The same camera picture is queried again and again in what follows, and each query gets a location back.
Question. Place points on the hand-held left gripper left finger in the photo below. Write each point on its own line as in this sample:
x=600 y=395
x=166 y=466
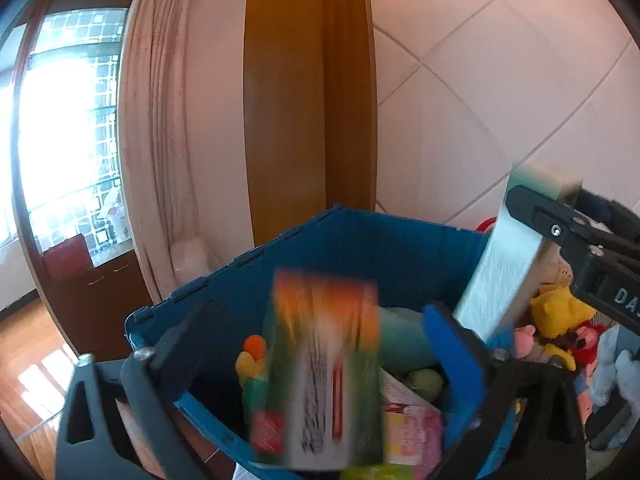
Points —
x=180 y=355

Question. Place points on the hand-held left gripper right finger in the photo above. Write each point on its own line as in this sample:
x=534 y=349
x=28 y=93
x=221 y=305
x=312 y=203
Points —
x=452 y=355

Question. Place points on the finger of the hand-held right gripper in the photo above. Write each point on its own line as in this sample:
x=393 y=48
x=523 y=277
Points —
x=545 y=220
x=600 y=207

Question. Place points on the white box with teal end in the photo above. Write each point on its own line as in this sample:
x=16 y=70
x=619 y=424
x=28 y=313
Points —
x=500 y=270

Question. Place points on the blue plastic crate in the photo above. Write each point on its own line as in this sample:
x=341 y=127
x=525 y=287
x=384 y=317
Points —
x=380 y=250

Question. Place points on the orange green box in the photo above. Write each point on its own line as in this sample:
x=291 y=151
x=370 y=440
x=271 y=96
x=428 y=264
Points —
x=320 y=370

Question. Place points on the light green plush toy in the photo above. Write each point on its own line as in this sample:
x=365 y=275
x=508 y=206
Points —
x=425 y=384

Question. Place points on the pale green plush toy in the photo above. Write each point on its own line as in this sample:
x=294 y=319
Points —
x=405 y=335

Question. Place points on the red black plush toy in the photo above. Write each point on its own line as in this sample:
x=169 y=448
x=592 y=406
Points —
x=582 y=340

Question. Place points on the yellow bear plush toy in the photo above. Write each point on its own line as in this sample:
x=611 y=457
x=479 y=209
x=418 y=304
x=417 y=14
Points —
x=560 y=310

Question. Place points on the white red card box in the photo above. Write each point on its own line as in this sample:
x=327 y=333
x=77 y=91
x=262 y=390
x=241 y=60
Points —
x=400 y=387

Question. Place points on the white plush toy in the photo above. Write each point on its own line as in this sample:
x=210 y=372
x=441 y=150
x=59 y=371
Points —
x=622 y=365

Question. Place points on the orange yellow green plush toy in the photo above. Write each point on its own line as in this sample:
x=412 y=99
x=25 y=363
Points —
x=252 y=365

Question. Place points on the pink pig plush toy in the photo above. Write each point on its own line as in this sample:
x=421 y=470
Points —
x=526 y=340

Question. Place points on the pink yellow packet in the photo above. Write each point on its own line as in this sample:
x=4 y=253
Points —
x=412 y=440

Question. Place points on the wooden cabinet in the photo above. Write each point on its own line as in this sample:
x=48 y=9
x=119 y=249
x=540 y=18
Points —
x=100 y=295

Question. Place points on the red bag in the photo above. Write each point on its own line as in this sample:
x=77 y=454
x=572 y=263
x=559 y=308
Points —
x=67 y=257

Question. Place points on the white curtain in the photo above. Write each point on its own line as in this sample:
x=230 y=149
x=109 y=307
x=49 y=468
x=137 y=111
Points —
x=175 y=110

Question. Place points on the window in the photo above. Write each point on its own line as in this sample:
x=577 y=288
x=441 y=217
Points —
x=70 y=125

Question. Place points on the wooden wall panel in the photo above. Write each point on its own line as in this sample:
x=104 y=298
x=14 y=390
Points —
x=310 y=100

